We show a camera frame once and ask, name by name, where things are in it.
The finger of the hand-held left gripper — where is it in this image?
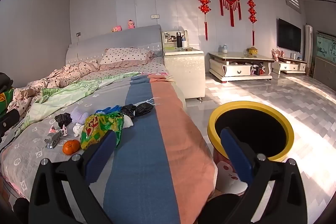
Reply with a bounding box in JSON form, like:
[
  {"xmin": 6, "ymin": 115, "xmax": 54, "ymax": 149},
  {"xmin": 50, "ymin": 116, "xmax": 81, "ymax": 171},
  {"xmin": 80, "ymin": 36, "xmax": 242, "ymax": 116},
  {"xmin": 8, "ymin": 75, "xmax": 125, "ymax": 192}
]
[{"xmin": 0, "ymin": 109, "xmax": 21, "ymax": 138}]

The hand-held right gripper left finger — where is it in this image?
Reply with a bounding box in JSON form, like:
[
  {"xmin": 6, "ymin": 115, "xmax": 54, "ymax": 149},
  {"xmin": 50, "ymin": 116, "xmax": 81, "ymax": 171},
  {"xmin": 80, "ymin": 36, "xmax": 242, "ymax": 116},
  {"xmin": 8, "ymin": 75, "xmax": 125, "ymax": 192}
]
[{"xmin": 28, "ymin": 130, "xmax": 117, "ymax": 224}]

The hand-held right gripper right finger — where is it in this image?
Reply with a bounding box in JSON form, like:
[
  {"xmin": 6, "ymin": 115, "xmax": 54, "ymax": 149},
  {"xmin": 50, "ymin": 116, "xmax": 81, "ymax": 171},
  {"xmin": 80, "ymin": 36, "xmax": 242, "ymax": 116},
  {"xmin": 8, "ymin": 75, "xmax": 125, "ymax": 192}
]
[{"xmin": 220, "ymin": 127, "xmax": 307, "ymax": 224}]

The green snack packet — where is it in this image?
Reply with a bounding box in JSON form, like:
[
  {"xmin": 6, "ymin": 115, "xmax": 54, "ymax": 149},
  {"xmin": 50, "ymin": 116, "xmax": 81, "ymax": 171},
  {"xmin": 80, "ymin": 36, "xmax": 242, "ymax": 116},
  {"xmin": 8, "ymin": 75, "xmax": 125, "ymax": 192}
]
[{"xmin": 80, "ymin": 112, "xmax": 124, "ymax": 150}]

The orange tangerine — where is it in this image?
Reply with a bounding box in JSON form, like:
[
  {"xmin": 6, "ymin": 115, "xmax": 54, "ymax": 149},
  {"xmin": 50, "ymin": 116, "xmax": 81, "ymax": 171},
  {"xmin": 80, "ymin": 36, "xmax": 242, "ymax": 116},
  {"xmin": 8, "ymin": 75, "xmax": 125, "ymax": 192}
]
[{"xmin": 62, "ymin": 139, "xmax": 80, "ymax": 155}]

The pink white wrapper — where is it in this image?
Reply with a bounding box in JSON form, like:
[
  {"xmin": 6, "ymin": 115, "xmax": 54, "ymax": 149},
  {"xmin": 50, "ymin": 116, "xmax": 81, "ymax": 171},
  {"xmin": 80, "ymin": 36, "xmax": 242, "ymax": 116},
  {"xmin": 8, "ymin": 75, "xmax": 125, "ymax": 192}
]
[{"xmin": 49, "ymin": 124, "xmax": 69, "ymax": 138}]

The silver wrapper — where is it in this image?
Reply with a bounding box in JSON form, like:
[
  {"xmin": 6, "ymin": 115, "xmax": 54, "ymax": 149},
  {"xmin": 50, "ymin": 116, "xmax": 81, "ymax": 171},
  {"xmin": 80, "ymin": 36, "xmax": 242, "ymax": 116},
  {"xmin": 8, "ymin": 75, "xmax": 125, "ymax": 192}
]
[{"xmin": 44, "ymin": 132, "xmax": 61, "ymax": 148}]

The blue rubber glove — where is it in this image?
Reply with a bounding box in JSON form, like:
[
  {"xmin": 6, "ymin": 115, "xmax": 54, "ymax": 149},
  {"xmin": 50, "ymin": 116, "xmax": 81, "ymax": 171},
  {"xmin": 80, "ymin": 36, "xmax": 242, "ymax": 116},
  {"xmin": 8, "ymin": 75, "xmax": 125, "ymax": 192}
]
[{"xmin": 95, "ymin": 106, "xmax": 121, "ymax": 115}]

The black plastic bag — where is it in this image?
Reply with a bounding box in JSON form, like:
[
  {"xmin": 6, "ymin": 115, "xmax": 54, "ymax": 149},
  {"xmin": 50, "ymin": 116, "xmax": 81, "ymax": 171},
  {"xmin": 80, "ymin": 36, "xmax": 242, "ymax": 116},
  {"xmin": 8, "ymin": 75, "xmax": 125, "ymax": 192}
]
[
  {"xmin": 119, "ymin": 104, "xmax": 137, "ymax": 119},
  {"xmin": 135, "ymin": 102, "xmax": 154, "ymax": 117},
  {"xmin": 55, "ymin": 112, "xmax": 72, "ymax": 128}
]

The yellow rimmed red bin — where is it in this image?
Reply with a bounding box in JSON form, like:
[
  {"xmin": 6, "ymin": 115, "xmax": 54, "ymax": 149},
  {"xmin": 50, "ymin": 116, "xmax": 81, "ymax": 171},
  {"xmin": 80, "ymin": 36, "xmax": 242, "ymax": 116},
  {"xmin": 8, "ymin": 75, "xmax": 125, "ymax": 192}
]
[{"xmin": 207, "ymin": 101, "xmax": 295, "ymax": 194}]

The green leaf cushion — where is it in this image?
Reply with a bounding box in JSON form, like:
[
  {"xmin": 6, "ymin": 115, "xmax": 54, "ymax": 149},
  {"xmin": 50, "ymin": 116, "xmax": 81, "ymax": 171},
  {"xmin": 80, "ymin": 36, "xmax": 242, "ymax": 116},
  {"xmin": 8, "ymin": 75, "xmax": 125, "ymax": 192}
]
[{"xmin": 0, "ymin": 88, "xmax": 14, "ymax": 117}]

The black cloth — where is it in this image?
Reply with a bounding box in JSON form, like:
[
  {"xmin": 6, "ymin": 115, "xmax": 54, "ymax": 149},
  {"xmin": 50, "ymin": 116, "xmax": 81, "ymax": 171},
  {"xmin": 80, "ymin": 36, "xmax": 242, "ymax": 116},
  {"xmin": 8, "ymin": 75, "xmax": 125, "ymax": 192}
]
[{"xmin": 0, "ymin": 72, "xmax": 14, "ymax": 94}]

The grey blue orange blanket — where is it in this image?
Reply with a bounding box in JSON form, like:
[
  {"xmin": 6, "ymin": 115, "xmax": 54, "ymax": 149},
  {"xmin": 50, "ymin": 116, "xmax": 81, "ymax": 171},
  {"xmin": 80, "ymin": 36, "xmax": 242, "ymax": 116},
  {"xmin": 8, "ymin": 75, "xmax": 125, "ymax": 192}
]
[{"xmin": 0, "ymin": 73, "xmax": 218, "ymax": 224}]

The green patterned quilt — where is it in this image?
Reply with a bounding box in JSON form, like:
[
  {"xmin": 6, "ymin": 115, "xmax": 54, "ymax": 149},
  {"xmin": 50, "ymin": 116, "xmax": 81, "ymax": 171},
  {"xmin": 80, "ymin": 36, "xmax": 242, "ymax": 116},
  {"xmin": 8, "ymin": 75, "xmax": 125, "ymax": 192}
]
[{"xmin": 16, "ymin": 70, "xmax": 142, "ymax": 135}]

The pink floral quilt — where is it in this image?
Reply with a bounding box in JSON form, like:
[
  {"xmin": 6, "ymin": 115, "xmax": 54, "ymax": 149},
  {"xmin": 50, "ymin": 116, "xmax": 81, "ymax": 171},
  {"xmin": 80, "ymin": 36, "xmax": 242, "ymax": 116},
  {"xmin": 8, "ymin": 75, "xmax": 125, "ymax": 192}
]
[{"xmin": 7, "ymin": 61, "xmax": 100, "ymax": 111}]

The cream coffee table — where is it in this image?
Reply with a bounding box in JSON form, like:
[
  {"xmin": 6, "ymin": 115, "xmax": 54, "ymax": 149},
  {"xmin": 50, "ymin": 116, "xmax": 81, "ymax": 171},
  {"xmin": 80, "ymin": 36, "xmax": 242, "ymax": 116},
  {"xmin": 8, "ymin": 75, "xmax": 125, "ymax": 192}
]
[{"xmin": 209, "ymin": 51, "xmax": 275, "ymax": 83}]

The cream nightstand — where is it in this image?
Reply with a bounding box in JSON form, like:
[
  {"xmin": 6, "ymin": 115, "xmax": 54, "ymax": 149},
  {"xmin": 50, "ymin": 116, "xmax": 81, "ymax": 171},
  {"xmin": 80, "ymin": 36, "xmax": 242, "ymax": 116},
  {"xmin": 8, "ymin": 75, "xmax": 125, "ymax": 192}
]
[{"xmin": 161, "ymin": 30, "xmax": 206, "ymax": 101}]

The polka dot bedsheet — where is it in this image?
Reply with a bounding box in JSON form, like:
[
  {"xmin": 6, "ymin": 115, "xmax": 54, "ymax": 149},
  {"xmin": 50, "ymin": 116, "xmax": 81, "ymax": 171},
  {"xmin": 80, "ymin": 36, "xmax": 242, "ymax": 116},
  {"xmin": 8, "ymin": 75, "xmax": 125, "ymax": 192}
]
[{"xmin": 87, "ymin": 56, "xmax": 168, "ymax": 80}]

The polka dot pillow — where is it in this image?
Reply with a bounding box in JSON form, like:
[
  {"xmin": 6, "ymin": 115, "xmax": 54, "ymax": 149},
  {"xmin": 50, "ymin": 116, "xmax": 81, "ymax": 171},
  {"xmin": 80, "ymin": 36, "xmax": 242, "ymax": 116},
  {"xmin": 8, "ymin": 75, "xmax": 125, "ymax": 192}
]
[{"xmin": 98, "ymin": 48, "xmax": 155, "ymax": 69}]

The cream television stand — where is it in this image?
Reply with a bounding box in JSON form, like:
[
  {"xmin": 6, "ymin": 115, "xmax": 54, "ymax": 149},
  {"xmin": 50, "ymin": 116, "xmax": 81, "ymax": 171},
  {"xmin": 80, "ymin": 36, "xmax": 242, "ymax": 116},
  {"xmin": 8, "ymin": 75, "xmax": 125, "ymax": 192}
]
[{"xmin": 272, "ymin": 56, "xmax": 307, "ymax": 74}]

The pink figurine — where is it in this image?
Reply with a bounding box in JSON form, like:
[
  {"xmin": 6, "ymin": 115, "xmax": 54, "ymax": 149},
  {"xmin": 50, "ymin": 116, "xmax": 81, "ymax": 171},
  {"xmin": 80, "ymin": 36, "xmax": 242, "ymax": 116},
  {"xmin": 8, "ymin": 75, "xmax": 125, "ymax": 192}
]
[{"xmin": 272, "ymin": 49, "xmax": 285, "ymax": 62}]

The grey upholstered bed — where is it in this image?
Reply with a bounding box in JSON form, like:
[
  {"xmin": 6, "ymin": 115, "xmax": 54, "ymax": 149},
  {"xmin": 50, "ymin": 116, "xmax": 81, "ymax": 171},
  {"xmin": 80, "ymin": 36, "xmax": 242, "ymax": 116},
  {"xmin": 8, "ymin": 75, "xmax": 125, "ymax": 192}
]
[{"xmin": 0, "ymin": 25, "xmax": 218, "ymax": 224}]

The grey cabinet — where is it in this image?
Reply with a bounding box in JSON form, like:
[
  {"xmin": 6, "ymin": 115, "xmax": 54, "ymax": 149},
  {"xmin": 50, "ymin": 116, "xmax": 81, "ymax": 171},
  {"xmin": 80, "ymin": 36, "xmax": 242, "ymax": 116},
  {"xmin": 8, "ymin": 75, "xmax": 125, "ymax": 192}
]
[{"xmin": 313, "ymin": 56, "xmax": 336, "ymax": 90}]

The black flat television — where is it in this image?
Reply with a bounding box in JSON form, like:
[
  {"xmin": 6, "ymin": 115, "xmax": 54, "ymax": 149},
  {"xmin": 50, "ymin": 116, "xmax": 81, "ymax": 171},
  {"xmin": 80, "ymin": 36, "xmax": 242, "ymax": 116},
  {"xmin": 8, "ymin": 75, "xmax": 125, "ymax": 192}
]
[{"xmin": 276, "ymin": 18, "xmax": 302, "ymax": 53}]

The white standing air conditioner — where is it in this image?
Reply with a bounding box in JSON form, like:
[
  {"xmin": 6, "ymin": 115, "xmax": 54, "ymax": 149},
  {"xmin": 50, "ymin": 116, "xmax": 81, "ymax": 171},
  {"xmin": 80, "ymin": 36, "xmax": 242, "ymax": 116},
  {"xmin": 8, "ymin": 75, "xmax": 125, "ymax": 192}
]
[{"xmin": 304, "ymin": 25, "xmax": 314, "ymax": 63}]

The glass fish tank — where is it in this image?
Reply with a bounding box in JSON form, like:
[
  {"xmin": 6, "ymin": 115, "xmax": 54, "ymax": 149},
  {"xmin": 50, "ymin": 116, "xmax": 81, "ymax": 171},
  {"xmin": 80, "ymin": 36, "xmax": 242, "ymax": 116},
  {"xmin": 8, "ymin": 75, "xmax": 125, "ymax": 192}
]
[{"xmin": 315, "ymin": 30, "xmax": 336, "ymax": 59}]

